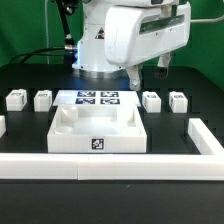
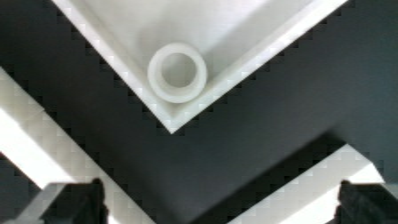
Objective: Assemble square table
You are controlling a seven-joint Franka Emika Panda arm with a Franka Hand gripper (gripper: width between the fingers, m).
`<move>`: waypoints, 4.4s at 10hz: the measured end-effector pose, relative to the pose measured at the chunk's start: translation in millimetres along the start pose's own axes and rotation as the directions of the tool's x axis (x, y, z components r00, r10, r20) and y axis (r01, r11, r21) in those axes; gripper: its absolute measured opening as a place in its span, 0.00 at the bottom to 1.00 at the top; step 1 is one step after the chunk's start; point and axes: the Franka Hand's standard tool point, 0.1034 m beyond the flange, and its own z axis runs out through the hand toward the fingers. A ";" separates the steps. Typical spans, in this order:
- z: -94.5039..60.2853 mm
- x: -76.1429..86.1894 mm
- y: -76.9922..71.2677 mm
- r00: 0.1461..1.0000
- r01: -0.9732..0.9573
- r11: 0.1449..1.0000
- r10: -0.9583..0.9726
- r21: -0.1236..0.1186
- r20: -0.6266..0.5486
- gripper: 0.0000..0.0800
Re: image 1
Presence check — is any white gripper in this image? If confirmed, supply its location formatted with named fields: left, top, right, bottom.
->
left=104, top=2, right=191, bottom=91

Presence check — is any white square table top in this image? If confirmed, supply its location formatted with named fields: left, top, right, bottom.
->
left=47, top=104, right=147, bottom=153

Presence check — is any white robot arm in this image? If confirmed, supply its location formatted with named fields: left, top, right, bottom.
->
left=73, top=0, right=205, bottom=91

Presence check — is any white marker sheet with tags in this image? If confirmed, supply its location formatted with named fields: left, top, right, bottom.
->
left=53, top=90, right=141, bottom=107

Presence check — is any black cable bundle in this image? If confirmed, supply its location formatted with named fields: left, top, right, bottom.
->
left=8, top=0, right=79, bottom=65

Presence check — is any white U-shaped fence frame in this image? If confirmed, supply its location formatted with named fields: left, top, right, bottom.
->
left=0, top=118, right=224, bottom=181

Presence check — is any white thin cable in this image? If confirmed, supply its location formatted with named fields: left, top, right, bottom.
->
left=44, top=0, right=50, bottom=65

